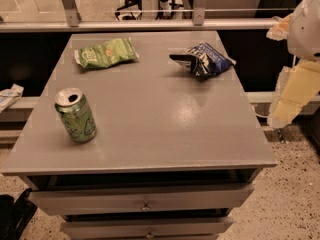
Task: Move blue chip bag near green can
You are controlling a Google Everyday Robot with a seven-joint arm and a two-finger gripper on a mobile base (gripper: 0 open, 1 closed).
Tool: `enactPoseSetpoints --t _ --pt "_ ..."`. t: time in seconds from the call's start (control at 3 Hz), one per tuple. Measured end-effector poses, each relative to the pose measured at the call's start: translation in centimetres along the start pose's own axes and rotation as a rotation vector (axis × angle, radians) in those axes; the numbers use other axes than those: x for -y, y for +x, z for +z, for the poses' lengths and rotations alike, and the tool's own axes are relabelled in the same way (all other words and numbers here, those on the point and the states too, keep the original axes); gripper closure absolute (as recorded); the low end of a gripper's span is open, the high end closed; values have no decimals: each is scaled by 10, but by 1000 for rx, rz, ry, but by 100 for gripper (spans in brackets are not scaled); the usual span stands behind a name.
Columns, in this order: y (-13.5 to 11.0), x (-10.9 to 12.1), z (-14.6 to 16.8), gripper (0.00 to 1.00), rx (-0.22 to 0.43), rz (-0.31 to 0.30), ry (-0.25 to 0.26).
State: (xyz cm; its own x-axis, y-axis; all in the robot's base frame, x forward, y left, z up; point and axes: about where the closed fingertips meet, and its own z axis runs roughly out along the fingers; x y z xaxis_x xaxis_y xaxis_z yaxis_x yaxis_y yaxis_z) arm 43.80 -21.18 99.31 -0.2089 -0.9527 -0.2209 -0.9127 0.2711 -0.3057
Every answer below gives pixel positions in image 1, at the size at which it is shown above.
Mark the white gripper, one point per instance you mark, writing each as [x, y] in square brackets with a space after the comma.
[306, 30]

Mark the blue chip bag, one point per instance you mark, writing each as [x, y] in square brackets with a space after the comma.
[202, 60]

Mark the metal railing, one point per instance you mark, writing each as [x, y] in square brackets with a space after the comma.
[94, 15]

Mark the grey drawer cabinet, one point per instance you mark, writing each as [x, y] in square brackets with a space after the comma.
[157, 126]

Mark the lower drawer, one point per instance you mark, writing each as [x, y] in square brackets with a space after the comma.
[147, 229]

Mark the green soda can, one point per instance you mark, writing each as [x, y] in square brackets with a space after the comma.
[75, 113]

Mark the black office chair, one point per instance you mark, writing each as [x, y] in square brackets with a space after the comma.
[128, 0]

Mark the drawer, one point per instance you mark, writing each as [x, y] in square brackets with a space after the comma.
[149, 199]
[147, 229]

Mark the upper drawer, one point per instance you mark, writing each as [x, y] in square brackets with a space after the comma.
[149, 199]

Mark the white packet on ledge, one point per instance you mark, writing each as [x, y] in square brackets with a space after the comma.
[10, 96]

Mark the green chip bag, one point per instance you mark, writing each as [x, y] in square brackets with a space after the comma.
[106, 54]

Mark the black bag on floor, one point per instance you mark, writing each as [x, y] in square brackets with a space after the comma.
[15, 215]

